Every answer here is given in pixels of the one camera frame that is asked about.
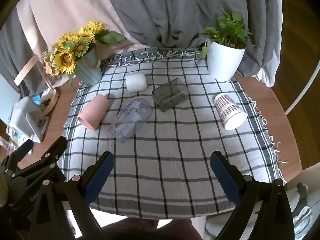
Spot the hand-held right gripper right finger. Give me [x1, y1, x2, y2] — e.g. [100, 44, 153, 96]
[210, 151, 296, 240]

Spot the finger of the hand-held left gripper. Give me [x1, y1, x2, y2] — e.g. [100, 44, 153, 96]
[15, 136, 68, 181]
[4, 139, 34, 167]

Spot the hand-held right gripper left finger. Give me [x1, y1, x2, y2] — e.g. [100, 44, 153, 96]
[30, 151, 115, 240]

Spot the pink cup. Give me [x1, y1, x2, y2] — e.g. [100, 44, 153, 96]
[77, 94, 110, 131]

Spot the clear plastic cup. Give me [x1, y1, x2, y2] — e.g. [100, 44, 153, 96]
[107, 98, 153, 144]

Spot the houndstooth paper cup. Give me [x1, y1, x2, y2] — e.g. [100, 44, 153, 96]
[214, 92, 248, 131]

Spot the white cup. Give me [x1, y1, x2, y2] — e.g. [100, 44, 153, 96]
[125, 73, 147, 93]

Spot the grey transparent square cup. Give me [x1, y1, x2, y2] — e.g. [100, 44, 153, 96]
[152, 78, 190, 112]

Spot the white box device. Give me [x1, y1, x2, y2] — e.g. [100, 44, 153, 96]
[10, 96, 49, 143]

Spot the grey checked tablecloth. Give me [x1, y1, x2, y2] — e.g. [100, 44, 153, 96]
[62, 46, 288, 220]

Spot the wooden desk lamp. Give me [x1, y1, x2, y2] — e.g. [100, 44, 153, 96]
[14, 55, 60, 117]

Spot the grey striped cloth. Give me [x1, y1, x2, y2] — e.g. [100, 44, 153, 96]
[292, 182, 313, 228]

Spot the blue ribbed flower pot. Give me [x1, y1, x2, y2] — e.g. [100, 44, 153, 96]
[74, 49, 104, 87]

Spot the sunflower bouquet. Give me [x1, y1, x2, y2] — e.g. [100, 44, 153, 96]
[42, 21, 127, 85]

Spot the white curved rod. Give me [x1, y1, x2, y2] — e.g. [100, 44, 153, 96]
[285, 61, 320, 117]

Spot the white ribbed plant pot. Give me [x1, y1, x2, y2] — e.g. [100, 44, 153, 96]
[206, 41, 246, 81]

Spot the pink cloth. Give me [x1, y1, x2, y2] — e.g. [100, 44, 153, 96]
[16, 0, 150, 88]

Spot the green leafy plant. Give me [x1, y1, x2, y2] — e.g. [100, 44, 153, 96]
[197, 5, 258, 60]

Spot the grey curtain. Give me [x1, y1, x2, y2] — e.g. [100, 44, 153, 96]
[0, 0, 283, 100]

